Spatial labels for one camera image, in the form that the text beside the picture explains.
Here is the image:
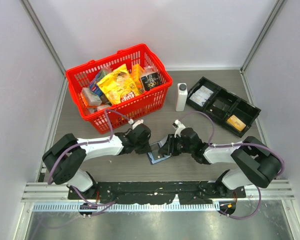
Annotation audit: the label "red plastic shopping basket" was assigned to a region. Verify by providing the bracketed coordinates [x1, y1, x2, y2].
[65, 43, 173, 134]

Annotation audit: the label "black wrapped roll package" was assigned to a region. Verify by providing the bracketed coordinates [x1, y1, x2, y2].
[140, 66, 162, 92]

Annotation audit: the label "blue leather card holder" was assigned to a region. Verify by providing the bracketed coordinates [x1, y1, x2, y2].
[146, 141, 171, 165]

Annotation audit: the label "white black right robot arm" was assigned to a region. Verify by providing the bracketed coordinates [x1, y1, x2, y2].
[158, 127, 284, 198]

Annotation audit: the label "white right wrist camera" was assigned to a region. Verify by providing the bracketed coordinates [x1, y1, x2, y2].
[172, 119, 186, 138]

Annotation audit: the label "white cards in tray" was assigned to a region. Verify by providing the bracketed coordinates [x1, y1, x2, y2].
[189, 85, 214, 107]

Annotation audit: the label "white sponge pack lower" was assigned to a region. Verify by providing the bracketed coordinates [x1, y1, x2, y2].
[88, 104, 111, 114]

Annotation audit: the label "blue Vileda sponge pack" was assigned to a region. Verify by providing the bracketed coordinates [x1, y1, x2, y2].
[89, 69, 107, 97]

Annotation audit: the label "gold card in tray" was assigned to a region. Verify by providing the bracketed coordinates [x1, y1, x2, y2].
[226, 114, 247, 132]

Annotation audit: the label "white sponge pack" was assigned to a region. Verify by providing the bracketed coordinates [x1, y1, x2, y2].
[88, 104, 111, 114]
[80, 87, 102, 108]

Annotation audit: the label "orange snack box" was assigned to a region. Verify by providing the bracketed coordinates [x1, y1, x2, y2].
[130, 63, 144, 92]

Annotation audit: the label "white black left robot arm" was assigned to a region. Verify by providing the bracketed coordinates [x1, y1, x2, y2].
[42, 123, 151, 199]

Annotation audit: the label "black cards in tray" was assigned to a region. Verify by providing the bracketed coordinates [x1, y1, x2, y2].
[210, 99, 230, 114]

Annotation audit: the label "white sponge pack upper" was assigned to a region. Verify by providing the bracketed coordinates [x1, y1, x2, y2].
[80, 87, 102, 108]

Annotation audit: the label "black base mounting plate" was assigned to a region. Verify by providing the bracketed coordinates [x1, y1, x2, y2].
[80, 181, 246, 205]

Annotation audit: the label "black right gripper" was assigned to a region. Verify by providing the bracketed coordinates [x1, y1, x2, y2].
[158, 134, 194, 156]

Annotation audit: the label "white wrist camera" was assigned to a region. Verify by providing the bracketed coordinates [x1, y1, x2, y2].
[132, 119, 144, 130]
[172, 119, 186, 138]

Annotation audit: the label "yellow Lays chips bag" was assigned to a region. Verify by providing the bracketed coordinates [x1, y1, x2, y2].
[97, 64, 140, 105]

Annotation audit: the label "black compartment tray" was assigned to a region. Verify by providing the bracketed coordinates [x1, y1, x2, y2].
[186, 77, 261, 137]

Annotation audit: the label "white bottle grey cap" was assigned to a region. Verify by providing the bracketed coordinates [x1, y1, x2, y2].
[175, 83, 188, 112]

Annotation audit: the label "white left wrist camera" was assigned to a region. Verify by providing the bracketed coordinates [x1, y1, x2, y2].
[132, 119, 144, 130]

